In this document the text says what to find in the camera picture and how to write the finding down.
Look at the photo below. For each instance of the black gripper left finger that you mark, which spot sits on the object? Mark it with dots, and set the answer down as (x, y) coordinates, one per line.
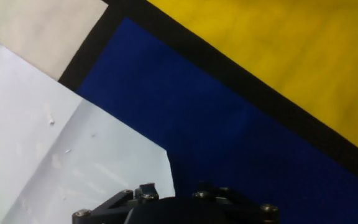
(104, 214)

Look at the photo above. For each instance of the white paper sheet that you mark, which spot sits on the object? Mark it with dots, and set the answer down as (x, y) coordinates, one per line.
(42, 155)

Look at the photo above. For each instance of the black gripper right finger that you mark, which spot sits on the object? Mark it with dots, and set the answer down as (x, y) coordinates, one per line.
(247, 214)

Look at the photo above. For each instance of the colour block tablecloth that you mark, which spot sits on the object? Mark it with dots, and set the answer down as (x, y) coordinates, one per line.
(228, 109)

